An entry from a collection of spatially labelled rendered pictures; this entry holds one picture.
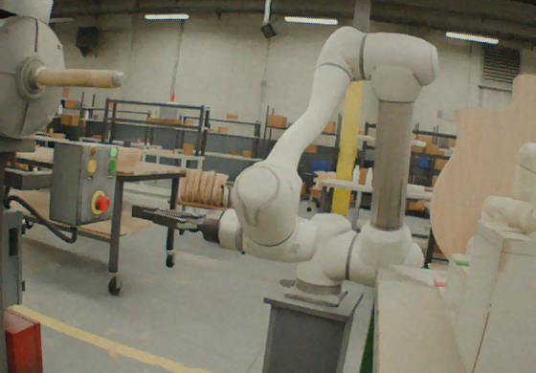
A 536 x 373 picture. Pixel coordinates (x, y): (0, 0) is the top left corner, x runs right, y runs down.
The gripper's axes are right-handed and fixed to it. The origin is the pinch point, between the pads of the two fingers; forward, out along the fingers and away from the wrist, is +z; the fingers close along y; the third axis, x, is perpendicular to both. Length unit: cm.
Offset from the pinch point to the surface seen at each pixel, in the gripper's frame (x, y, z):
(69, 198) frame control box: 1.5, -8.4, 17.2
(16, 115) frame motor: 20.0, -29.8, 15.4
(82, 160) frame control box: 11.1, -7.9, 14.3
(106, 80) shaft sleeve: 27.4, -28.7, -5.5
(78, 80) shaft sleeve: 27.2, -28.6, 1.1
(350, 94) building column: 126, 659, 5
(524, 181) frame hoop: 19, -37, -71
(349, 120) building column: 80, 658, 1
